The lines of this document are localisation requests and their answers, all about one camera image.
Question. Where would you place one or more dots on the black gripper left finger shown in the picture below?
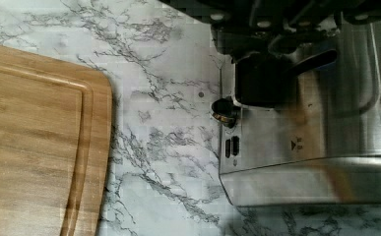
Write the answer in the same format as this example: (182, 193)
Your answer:
(238, 41)

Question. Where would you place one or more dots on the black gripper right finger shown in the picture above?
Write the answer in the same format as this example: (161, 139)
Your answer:
(286, 41)

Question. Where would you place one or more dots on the stainless steel toaster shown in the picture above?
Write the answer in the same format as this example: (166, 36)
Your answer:
(324, 145)

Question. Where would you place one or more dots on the bamboo cutting board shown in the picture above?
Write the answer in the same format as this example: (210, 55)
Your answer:
(55, 125)

